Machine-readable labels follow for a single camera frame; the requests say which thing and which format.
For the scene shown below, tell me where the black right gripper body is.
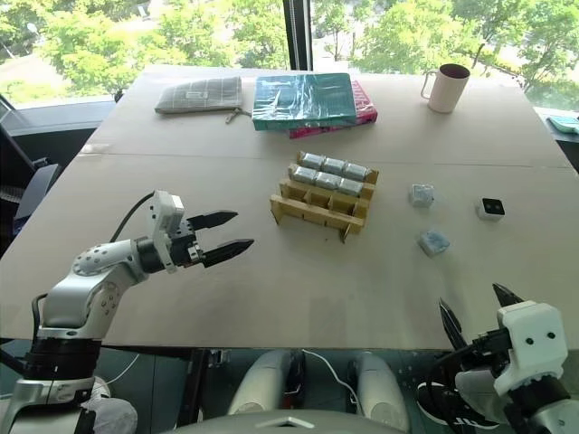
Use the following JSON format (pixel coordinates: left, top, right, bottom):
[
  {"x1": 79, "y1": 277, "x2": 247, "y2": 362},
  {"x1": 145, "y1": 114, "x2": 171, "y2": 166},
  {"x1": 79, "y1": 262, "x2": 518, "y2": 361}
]
[{"x1": 464, "y1": 328, "x2": 515, "y2": 373}]

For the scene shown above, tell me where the wooden compartment tray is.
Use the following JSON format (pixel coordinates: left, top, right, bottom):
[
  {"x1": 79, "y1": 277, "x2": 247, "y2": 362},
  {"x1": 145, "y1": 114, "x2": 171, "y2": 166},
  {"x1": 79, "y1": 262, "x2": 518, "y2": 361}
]
[{"x1": 270, "y1": 150, "x2": 381, "y2": 244}]

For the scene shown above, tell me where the pink book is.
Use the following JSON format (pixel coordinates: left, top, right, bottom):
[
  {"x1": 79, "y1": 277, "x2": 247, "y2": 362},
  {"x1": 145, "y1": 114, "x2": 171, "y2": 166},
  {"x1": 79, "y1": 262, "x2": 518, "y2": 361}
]
[{"x1": 289, "y1": 80, "x2": 378, "y2": 140}]

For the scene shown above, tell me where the small white black device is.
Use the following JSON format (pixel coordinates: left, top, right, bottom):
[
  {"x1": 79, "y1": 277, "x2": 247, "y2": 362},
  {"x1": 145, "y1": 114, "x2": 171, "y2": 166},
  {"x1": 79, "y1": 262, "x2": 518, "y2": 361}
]
[{"x1": 475, "y1": 196, "x2": 507, "y2": 222}]

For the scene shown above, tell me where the grey robot torso edge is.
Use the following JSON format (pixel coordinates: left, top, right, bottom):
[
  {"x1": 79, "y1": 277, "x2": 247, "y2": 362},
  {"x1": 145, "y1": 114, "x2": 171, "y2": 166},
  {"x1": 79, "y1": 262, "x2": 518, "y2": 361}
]
[{"x1": 175, "y1": 408, "x2": 409, "y2": 434}]

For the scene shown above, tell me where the grey plaid zipper pouch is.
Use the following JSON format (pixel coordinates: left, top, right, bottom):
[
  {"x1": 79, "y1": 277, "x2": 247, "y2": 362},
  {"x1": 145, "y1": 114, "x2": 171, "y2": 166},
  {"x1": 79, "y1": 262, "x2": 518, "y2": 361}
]
[{"x1": 154, "y1": 75, "x2": 254, "y2": 125}]

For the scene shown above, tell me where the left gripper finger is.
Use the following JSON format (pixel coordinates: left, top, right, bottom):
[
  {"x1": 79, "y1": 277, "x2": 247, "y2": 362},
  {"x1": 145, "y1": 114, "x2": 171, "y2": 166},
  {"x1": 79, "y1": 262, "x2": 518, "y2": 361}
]
[
  {"x1": 201, "y1": 239, "x2": 256, "y2": 269},
  {"x1": 186, "y1": 209, "x2": 239, "y2": 232}
]

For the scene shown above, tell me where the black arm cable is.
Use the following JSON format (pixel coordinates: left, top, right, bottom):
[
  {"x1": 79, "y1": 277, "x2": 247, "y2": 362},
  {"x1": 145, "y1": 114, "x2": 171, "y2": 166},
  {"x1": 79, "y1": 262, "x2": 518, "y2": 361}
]
[
  {"x1": 109, "y1": 193, "x2": 157, "y2": 244},
  {"x1": 425, "y1": 345, "x2": 479, "y2": 410}
]

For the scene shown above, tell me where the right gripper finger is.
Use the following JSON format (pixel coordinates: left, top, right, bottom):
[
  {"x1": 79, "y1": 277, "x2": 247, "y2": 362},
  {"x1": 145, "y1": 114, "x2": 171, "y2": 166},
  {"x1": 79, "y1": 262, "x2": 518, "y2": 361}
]
[
  {"x1": 491, "y1": 282, "x2": 527, "y2": 315},
  {"x1": 438, "y1": 297, "x2": 470, "y2": 353}
]

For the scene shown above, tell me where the black office chair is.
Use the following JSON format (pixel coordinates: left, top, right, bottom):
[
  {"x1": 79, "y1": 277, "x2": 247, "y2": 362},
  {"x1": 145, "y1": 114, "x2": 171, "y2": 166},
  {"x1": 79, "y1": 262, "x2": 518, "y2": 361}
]
[{"x1": 0, "y1": 156, "x2": 61, "y2": 237}]

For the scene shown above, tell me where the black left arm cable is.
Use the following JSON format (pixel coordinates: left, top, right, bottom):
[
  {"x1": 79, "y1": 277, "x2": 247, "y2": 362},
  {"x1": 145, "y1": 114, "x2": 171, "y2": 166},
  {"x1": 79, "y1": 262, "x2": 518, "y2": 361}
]
[{"x1": 109, "y1": 193, "x2": 157, "y2": 244}]

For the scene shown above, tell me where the silver rounded robot leg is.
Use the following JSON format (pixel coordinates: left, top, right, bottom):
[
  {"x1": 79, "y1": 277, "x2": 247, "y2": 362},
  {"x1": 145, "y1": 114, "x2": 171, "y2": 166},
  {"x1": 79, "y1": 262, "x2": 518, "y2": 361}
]
[
  {"x1": 227, "y1": 350, "x2": 305, "y2": 417},
  {"x1": 356, "y1": 351, "x2": 411, "y2": 431}
]

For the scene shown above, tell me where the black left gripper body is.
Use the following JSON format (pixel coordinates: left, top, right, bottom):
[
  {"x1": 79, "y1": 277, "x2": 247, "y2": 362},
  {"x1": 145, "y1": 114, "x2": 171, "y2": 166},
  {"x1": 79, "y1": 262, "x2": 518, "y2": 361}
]
[{"x1": 169, "y1": 220, "x2": 208, "y2": 269}]

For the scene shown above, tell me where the dark window frame post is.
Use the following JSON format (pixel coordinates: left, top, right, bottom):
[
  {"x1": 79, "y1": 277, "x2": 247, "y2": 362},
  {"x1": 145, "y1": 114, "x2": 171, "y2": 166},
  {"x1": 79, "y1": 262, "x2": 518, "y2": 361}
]
[{"x1": 282, "y1": 0, "x2": 315, "y2": 72}]

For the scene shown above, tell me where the thin white cable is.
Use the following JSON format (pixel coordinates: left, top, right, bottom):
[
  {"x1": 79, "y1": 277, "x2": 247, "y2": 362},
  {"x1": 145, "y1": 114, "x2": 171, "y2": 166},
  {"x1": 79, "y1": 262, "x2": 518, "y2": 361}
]
[{"x1": 299, "y1": 347, "x2": 359, "y2": 404}]

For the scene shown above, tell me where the black sneaker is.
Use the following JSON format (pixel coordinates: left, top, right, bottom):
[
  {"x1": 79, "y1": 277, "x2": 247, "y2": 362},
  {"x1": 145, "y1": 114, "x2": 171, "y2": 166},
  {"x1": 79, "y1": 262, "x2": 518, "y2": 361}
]
[{"x1": 415, "y1": 381, "x2": 501, "y2": 429}]

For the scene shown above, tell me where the teal shrink-wrapped book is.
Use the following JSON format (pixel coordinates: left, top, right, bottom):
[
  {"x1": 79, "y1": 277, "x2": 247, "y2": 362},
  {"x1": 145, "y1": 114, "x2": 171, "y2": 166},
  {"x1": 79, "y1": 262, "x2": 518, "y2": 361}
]
[{"x1": 251, "y1": 72, "x2": 357, "y2": 133}]

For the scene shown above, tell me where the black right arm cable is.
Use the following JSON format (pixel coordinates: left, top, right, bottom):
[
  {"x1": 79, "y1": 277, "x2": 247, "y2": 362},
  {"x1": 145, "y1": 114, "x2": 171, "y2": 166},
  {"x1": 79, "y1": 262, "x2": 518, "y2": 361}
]
[{"x1": 425, "y1": 345, "x2": 479, "y2": 410}]

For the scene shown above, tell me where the teal object on side ledge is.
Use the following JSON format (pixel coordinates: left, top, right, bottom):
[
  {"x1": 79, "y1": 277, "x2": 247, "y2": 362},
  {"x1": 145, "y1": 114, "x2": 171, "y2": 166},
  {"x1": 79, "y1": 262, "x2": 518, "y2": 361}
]
[{"x1": 546, "y1": 114, "x2": 579, "y2": 134}]

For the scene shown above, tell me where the pale pink mug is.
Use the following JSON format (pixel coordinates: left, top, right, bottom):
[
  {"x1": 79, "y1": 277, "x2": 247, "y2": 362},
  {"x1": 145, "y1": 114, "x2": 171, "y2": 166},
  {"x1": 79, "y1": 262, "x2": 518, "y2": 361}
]
[{"x1": 421, "y1": 62, "x2": 472, "y2": 115}]

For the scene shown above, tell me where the white rounded shoe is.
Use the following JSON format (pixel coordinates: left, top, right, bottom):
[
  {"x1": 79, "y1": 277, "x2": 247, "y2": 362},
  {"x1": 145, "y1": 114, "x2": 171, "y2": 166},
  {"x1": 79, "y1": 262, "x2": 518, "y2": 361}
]
[{"x1": 80, "y1": 378, "x2": 138, "y2": 434}]

